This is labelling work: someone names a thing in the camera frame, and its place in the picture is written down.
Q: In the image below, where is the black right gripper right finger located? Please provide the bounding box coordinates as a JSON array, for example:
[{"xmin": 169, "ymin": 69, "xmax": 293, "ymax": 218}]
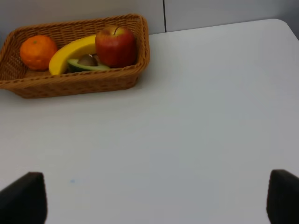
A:
[{"xmin": 266, "ymin": 169, "xmax": 299, "ymax": 224}]

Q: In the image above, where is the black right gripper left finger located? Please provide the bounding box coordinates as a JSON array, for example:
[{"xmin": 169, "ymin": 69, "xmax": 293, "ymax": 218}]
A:
[{"xmin": 0, "ymin": 172, "xmax": 48, "ymax": 224}]

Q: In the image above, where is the orange mandarin fruit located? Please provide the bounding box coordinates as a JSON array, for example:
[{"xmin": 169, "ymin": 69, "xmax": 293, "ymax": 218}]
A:
[{"xmin": 20, "ymin": 35, "xmax": 57, "ymax": 70}]

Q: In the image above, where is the halved avocado with pit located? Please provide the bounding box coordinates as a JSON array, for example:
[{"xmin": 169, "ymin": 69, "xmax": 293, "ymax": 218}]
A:
[{"xmin": 67, "ymin": 54, "xmax": 110, "ymax": 73}]

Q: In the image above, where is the yellow banana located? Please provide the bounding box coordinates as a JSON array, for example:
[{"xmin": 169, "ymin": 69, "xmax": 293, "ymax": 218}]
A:
[{"xmin": 49, "ymin": 35, "xmax": 96, "ymax": 75}]

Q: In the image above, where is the red yellow apple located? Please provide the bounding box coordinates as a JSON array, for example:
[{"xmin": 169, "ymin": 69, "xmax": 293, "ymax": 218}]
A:
[{"xmin": 95, "ymin": 26, "xmax": 137, "ymax": 68}]

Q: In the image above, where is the orange wicker basket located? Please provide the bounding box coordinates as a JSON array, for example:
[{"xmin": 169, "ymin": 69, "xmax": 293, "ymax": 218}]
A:
[{"xmin": 0, "ymin": 14, "xmax": 150, "ymax": 98}]

